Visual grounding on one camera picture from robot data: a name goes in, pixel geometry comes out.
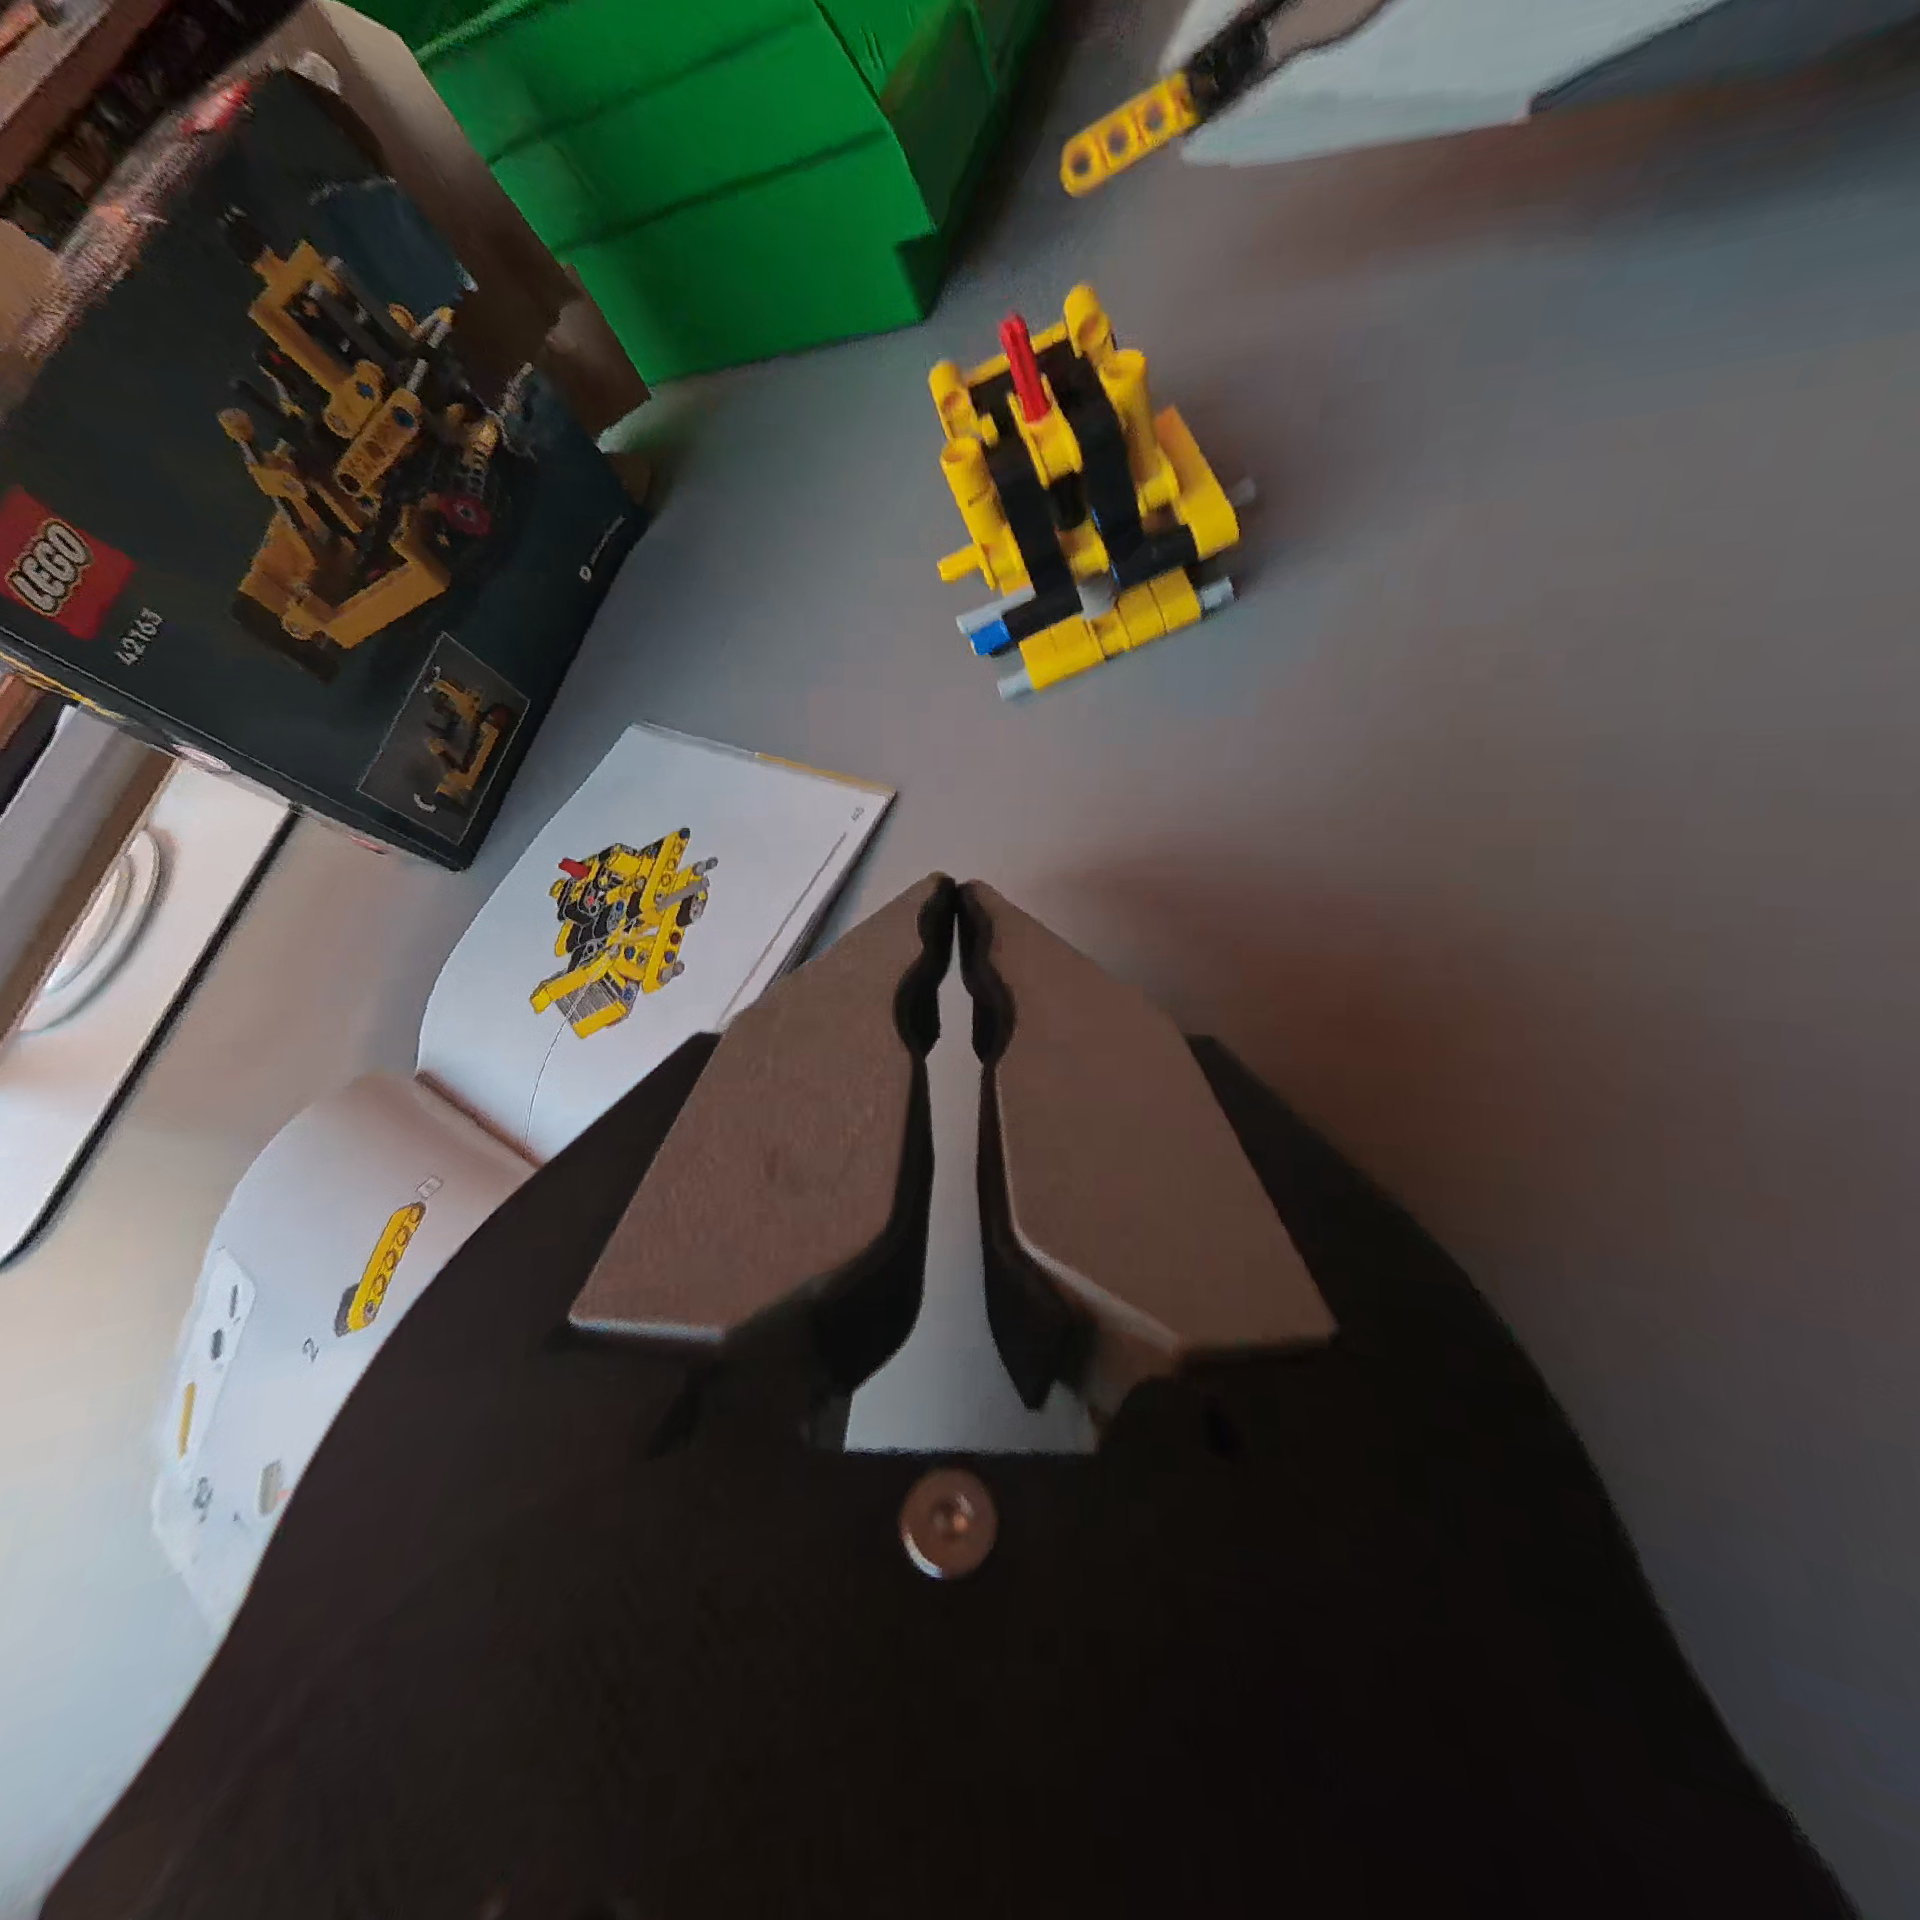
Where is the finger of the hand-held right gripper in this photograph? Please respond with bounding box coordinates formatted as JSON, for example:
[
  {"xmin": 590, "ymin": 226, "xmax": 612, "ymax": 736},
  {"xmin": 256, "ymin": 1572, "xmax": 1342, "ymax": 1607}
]
[
  {"xmin": 1162, "ymin": 0, "xmax": 1280, "ymax": 95},
  {"xmin": 1180, "ymin": 0, "xmax": 1920, "ymax": 169}
]

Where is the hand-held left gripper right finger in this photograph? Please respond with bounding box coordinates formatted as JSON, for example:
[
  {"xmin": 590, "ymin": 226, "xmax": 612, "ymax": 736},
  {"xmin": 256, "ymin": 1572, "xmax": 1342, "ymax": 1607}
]
[{"xmin": 956, "ymin": 880, "xmax": 1339, "ymax": 1420}]

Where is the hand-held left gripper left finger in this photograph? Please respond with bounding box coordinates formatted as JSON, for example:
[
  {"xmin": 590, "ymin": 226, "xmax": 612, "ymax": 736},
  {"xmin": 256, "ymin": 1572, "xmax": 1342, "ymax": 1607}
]
[{"xmin": 566, "ymin": 875, "xmax": 962, "ymax": 1410}]

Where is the yellow lego beam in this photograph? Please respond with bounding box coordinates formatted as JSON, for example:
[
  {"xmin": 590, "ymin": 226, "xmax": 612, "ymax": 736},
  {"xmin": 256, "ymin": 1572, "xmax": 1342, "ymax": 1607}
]
[{"xmin": 1060, "ymin": 69, "xmax": 1202, "ymax": 196}]

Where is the yellow and black lego model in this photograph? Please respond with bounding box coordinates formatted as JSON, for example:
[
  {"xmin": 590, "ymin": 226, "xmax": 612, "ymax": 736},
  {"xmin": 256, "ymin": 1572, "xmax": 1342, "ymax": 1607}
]
[{"xmin": 926, "ymin": 282, "xmax": 1258, "ymax": 703}]

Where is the lego instruction booklet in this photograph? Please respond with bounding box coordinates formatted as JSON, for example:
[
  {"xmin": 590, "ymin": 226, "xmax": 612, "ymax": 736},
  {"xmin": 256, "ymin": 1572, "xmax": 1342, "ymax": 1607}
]
[{"xmin": 148, "ymin": 722, "xmax": 900, "ymax": 1639}]

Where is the dark lego set box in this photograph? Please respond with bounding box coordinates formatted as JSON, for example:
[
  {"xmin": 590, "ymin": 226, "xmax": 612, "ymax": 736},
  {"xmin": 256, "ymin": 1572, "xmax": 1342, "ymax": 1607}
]
[{"xmin": 0, "ymin": 0, "xmax": 658, "ymax": 875}]

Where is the green plastic bin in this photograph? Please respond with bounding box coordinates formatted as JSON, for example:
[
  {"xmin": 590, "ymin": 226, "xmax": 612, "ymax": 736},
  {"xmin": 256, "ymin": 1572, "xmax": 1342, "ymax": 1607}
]
[{"xmin": 350, "ymin": 0, "xmax": 1053, "ymax": 395}]

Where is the white flat board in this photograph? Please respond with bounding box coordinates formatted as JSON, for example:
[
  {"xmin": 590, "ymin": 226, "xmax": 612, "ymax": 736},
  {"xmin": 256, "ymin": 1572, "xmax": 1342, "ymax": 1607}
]
[{"xmin": 0, "ymin": 705, "xmax": 298, "ymax": 1265}]

